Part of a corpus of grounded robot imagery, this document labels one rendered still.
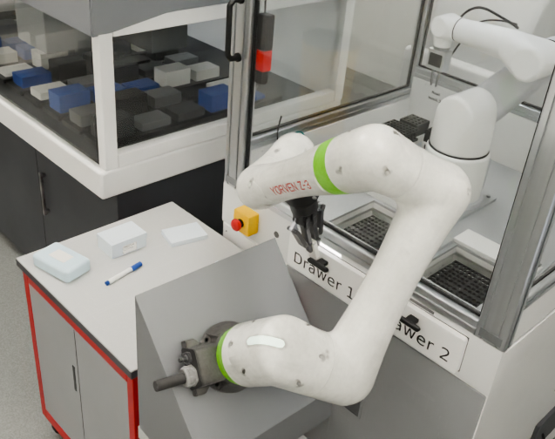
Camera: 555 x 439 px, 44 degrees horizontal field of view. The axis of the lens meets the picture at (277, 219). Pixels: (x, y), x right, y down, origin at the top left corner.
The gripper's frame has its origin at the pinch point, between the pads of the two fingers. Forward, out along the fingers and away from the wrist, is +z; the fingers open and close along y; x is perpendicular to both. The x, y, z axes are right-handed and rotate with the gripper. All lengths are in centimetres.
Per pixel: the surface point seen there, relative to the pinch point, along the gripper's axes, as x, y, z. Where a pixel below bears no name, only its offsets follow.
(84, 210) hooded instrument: -103, 25, 26
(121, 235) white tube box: -54, 31, 2
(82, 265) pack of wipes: -49, 47, -2
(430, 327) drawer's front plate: 39.5, -1.2, 3.8
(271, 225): -20.9, -2.3, 5.5
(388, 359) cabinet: 28.6, 4.0, 23.2
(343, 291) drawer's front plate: 11.2, 1.0, 9.5
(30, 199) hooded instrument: -150, 31, 43
